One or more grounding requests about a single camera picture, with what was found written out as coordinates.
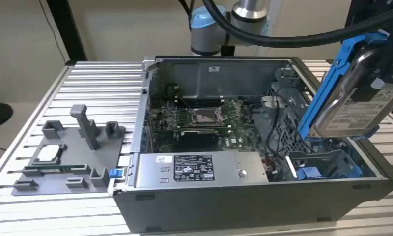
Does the disk bay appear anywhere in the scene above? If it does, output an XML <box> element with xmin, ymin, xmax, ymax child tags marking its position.
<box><xmin>287</xmin><ymin>147</ymin><xmax>380</xmax><ymax>181</ymax></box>

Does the grey parts rack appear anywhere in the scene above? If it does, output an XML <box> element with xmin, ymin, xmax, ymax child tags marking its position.
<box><xmin>11</xmin><ymin>104</ymin><xmax>128</xmax><ymax>197</ymax></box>

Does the green motherboard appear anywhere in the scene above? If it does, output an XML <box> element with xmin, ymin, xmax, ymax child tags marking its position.
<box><xmin>147</xmin><ymin>97</ymin><xmax>269</xmax><ymax>154</ymax></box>

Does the thin round black wire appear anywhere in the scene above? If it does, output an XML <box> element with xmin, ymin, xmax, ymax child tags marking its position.
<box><xmin>265</xmin><ymin>95</ymin><xmax>289</xmax><ymax>159</ymax></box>

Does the black open PC case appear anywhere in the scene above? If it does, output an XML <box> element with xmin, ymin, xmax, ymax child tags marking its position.
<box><xmin>113</xmin><ymin>55</ymin><xmax>393</xmax><ymax>233</ymax></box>

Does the grey perforated drive cage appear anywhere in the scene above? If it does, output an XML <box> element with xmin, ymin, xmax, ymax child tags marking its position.
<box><xmin>251</xmin><ymin>82</ymin><xmax>319</xmax><ymax>158</ymax></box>

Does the silver CPU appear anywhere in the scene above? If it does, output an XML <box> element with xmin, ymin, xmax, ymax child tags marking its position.
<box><xmin>37</xmin><ymin>145</ymin><xmax>64</xmax><ymax>162</ymax></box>

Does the green RAM stick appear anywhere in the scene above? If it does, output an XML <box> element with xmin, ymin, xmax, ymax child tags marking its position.
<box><xmin>23</xmin><ymin>165</ymin><xmax>88</xmax><ymax>173</ymax></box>

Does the blue flat disk wire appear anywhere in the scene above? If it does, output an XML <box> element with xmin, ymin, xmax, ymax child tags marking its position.
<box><xmin>297</xmin><ymin>167</ymin><xmax>323</xmax><ymax>181</ymax></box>

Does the CPU socket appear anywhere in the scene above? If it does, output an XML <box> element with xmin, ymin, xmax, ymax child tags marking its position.
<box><xmin>189</xmin><ymin>107</ymin><xmax>224</xmax><ymax>125</ymax></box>

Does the black expansion card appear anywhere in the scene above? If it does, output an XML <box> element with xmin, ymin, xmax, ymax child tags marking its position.
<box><xmin>173</xmin><ymin>129</ymin><xmax>221</xmax><ymax>151</ymax></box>

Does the black upright post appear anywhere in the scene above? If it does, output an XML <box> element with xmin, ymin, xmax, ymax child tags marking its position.
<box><xmin>47</xmin><ymin>0</ymin><xmax>88</xmax><ymax>62</ymax></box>

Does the thick black cable hose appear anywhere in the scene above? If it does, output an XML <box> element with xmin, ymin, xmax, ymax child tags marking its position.
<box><xmin>201</xmin><ymin>0</ymin><xmax>393</xmax><ymax>49</ymax></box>

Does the silver power supply box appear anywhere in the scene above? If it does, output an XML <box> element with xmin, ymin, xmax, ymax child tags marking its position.
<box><xmin>131</xmin><ymin>151</ymin><xmax>271</xmax><ymax>189</ymax></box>

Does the hard disk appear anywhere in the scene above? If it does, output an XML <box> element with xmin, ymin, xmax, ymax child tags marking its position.
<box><xmin>297</xmin><ymin>31</ymin><xmax>393</xmax><ymax>141</ymax></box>

